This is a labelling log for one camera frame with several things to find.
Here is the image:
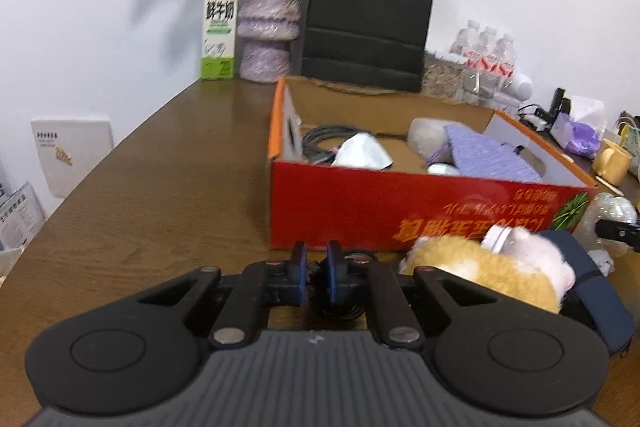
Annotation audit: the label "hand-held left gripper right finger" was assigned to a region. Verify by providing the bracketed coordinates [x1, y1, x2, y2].
[325, 241, 526, 353]

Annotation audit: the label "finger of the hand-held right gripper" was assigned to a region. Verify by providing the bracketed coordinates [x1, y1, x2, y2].
[596, 218, 640, 253]

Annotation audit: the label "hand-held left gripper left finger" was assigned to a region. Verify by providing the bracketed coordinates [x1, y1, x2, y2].
[135, 241, 308, 350]

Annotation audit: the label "red cardboard box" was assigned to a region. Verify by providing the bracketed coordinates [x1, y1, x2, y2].
[266, 76, 598, 253]

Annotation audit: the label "white ribbed jar lid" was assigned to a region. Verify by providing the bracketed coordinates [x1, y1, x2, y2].
[484, 225, 513, 254]

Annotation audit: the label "white face mask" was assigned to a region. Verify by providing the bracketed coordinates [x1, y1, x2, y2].
[331, 132, 396, 170]

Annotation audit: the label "black pink cable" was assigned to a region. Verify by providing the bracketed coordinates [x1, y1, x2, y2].
[301, 125, 406, 165]

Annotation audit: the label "yellow white plush toy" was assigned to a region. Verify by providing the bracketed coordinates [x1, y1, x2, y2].
[398, 227, 577, 314]

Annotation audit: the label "purple knitted cloth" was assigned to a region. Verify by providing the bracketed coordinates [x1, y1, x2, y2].
[427, 123, 543, 182]

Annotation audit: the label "wooden desktop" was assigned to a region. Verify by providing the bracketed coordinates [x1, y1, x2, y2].
[0, 77, 640, 427]

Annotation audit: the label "crumpled clear plastic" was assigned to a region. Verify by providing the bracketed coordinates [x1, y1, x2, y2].
[575, 193, 638, 258]

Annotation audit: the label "small white crumpled tissue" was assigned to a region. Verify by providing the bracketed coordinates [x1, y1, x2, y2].
[592, 249, 615, 277]

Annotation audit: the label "flat wooden stick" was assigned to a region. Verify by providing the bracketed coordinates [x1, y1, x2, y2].
[595, 177, 626, 196]

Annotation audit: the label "yellow mug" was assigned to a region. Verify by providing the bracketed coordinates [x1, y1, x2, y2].
[592, 138, 635, 186]

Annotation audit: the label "navy zip case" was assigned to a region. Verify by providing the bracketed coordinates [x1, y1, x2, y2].
[537, 229, 636, 358]

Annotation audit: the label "purple tissue pack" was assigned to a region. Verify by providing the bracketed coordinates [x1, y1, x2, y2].
[550, 96, 607, 156]

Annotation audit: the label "black chargers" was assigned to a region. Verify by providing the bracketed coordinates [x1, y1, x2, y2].
[547, 87, 573, 118]

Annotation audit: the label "pale grey crumpled item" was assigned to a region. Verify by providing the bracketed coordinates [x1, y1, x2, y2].
[406, 117, 453, 160]

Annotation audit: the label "white round speaker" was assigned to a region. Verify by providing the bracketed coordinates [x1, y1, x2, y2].
[502, 73, 534, 102]

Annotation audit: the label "clear container of pellets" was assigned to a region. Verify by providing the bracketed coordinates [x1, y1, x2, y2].
[422, 52, 468, 100]

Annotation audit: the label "white printed board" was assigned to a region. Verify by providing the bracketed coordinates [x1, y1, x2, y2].
[31, 118, 115, 198]

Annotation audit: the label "purple mottled vase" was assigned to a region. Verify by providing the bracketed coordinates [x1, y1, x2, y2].
[237, 0, 305, 84]

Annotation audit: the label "white green milk carton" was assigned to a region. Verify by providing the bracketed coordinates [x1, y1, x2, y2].
[200, 0, 239, 81]

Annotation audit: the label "black paper bag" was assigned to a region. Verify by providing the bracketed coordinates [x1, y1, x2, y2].
[300, 0, 441, 94]

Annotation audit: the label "white printed booklets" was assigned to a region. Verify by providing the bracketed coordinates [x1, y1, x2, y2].
[0, 179, 46, 253]

